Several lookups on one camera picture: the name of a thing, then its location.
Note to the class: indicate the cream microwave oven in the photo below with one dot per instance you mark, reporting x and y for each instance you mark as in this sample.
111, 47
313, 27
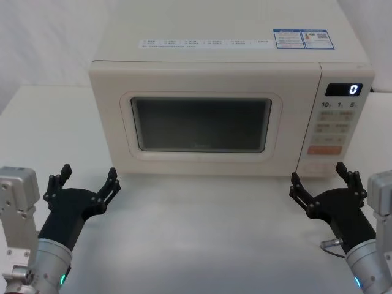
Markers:
196, 82

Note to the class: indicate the oven control panel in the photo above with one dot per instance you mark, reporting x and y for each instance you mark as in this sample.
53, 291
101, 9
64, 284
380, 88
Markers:
337, 128

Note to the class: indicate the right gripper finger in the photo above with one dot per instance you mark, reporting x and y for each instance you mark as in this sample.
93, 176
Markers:
353, 183
303, 196

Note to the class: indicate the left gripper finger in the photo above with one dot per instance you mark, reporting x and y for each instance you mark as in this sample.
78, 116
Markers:
108, 191
53, 185

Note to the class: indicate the white curtain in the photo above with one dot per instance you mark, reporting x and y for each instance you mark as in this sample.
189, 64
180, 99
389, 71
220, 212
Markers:
52, 39

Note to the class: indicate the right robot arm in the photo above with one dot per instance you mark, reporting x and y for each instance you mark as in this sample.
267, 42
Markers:
379, 245

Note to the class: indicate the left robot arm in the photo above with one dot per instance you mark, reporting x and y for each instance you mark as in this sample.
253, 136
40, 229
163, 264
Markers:
21, 239

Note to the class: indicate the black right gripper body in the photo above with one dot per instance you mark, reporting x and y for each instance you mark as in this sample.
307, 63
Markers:
346, 214

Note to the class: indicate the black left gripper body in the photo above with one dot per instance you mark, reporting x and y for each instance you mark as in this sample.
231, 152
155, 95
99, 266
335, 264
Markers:
65, 208

